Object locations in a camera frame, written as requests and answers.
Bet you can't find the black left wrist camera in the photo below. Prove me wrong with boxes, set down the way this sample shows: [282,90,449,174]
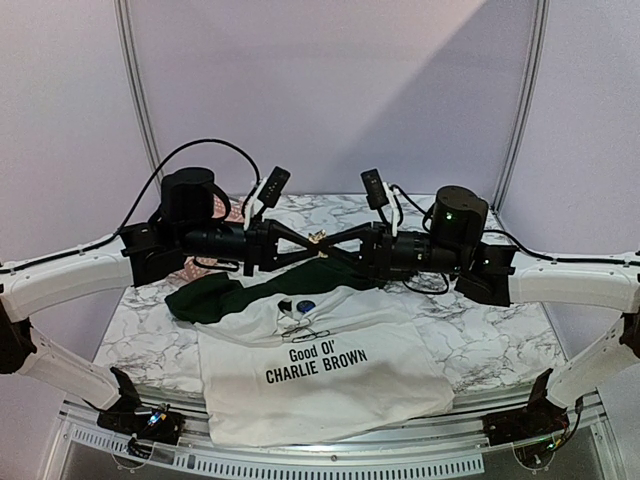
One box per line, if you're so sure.
[159,167,215,231]

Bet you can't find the aluminium left corner post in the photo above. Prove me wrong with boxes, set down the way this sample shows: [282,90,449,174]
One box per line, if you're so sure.
[113,0,162,172]

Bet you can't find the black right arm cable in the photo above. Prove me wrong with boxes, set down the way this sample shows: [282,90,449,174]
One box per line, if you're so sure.
[359,168,640,296]

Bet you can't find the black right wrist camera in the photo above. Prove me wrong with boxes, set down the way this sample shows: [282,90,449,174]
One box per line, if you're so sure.
[430,185,489,248]

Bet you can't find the white and green t-shirt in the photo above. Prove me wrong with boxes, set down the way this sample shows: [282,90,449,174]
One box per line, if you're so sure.
[166,259,454,447]

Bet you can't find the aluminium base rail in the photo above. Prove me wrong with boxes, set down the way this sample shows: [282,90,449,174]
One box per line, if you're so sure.
[43,387,625,479]

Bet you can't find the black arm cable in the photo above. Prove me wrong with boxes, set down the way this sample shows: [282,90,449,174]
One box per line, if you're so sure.
[0,139,291,276]
[359,168,640,296]

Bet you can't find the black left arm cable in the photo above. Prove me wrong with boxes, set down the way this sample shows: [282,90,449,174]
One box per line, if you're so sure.
[0,139,291,276]

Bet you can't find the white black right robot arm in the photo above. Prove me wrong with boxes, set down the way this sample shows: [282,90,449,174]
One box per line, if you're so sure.
[319,220,639,452]

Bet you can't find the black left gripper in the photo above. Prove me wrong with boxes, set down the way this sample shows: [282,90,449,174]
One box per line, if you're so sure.
[178,215,320,277]

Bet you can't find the aluminium right corner post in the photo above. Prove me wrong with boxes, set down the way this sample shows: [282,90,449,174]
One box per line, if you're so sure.
[491,0,550,216]

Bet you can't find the round blue picture badge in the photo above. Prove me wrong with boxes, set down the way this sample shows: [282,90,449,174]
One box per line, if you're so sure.
[296,300,316,313]

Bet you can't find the aluminium corner post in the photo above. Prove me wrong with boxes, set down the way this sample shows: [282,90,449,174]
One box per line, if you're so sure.
[113,0,162,172]
[491,0,550,216]

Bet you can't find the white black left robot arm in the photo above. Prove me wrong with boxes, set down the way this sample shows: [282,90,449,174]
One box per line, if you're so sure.
[1,220,319,445]

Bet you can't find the pink plastic perforated basket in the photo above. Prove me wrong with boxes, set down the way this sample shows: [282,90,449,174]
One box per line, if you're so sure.
[177,197,247,282]

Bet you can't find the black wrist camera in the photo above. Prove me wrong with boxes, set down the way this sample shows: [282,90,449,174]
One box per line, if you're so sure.
[430,185,489,248]
[159,167,215,231]

